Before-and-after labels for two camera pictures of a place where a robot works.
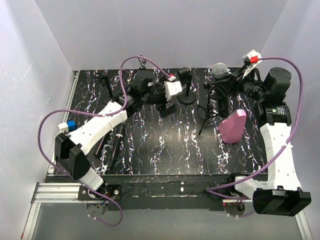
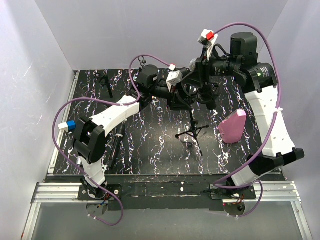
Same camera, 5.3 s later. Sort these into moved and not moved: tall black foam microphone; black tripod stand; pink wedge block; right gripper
Moved: right gripper
Not moved: tall black foam microphone; black tripod stand; pink wedge block
